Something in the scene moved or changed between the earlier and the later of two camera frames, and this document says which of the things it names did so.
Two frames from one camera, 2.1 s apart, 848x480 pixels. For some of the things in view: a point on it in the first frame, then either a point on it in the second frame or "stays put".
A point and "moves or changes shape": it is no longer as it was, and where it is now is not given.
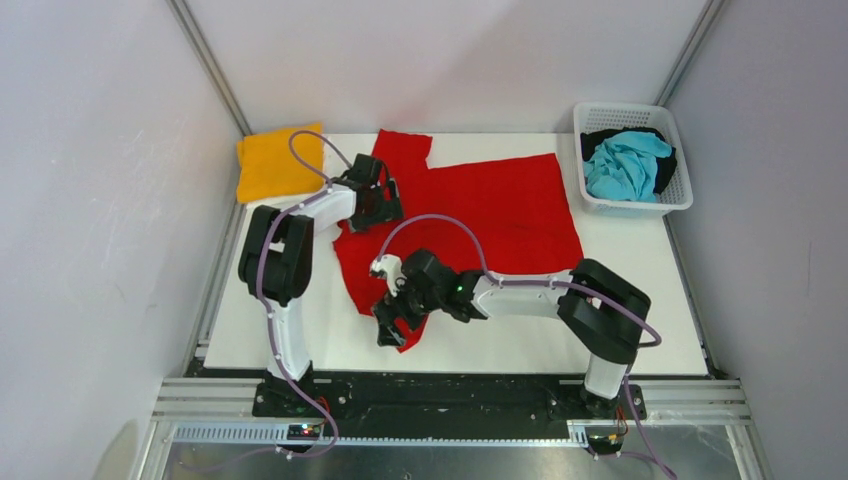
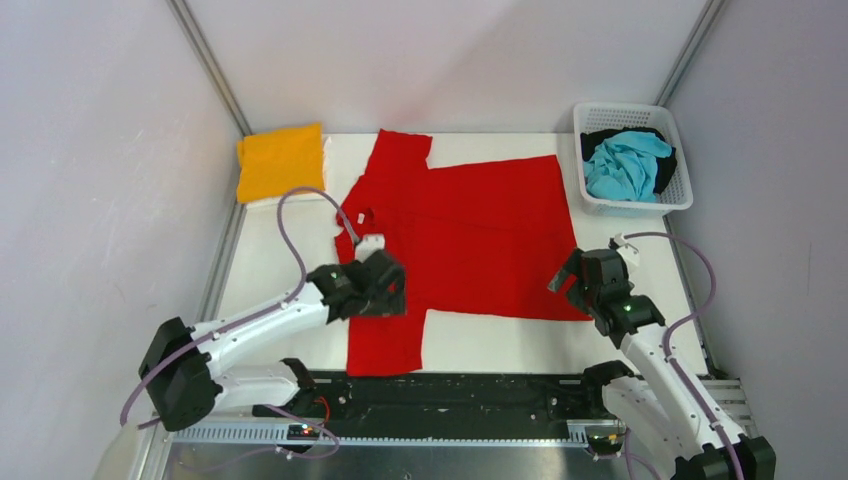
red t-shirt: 498,218 moves or changes shape
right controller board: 605,445 stays put
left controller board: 303,432 stays put
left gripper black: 390,210 to 390,302
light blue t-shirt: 624,167 stays put
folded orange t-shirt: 265,166 stays put
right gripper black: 387,309 to 569,267
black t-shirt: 665,166 stays put
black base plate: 440,398 stays put
